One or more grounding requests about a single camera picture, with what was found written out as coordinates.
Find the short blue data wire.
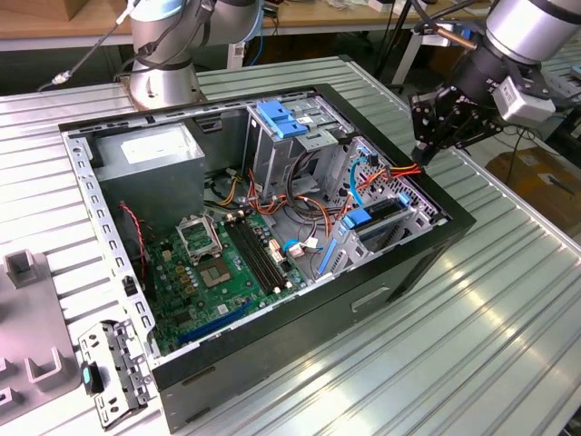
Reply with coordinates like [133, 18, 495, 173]
[281, 239, 326, 256]

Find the black wire loop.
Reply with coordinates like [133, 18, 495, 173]
[289, 149, 321, 202]

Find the blue drive latch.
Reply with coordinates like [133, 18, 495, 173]
[256, 100, 310, 141]

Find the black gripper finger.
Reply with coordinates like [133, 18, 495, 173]
[407, 89, 440, 164]
[429, 116, 504, 159]

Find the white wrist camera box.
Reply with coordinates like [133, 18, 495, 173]
[492, 74, 557, 126]

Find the grey power supply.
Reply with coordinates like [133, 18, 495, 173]
[93, 122, 206, 233]

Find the orange yellow wire bundle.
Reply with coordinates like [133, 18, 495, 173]
[216, 167, 350, 238]

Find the wooden desk white frame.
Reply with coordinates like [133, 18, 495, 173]
[0, 0, 496, 87]

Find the metal slat side table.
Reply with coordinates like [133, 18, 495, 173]
[435, 31, 581, 133]

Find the long blue data wire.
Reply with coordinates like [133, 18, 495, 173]
[348, 150, 381, 209]

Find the black stand pole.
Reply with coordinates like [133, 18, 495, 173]
[374, 0, 417, 87]

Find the metal disk bay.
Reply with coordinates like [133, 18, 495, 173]
[317, 193, 448, 281]

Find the CPU socket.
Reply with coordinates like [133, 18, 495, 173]
[195, 257, 233, 290]

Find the grey parts rack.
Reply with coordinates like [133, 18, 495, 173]
[0, 248, 81, 436]

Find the metal expansion bracket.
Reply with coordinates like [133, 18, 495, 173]
[77, 317, 153, 431]

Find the small brown box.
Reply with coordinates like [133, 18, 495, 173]
[67, 0, 131, 22]

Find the red orange power wire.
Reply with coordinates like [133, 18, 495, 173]
[357, 162, 424, 191]

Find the copper tipped black cable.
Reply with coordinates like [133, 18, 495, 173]
[410, 0, 494, 51]

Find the black RAM slot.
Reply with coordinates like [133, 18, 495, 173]
[231, 218, 283, 292]
[243, 216, 294, 286]
[237, 217, 289, 289]
[225, 219, 279, 294]

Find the green motherboard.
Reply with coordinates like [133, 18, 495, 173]
[144, 211, 310, 358]

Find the blue expansion slot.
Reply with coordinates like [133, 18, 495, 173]
[177, 299, 253, 346]

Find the large cardboard box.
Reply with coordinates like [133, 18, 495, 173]
[485, 147, 581, 233]

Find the metal drive cage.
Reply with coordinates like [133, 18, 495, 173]
[242, 93, 355, 201]

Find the metal socket cover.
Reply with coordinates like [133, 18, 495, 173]
[175, 213, 224, 263]

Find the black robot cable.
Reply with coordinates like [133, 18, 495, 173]
[36, 0, 151, 94]

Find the black teal bracket latch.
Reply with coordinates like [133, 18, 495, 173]
[80, 361, 105, 394]

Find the black PC case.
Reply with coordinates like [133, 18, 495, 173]
[57, 83, 477, 433]

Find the hard disk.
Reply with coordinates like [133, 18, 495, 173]
[317, 193, 412, 276]

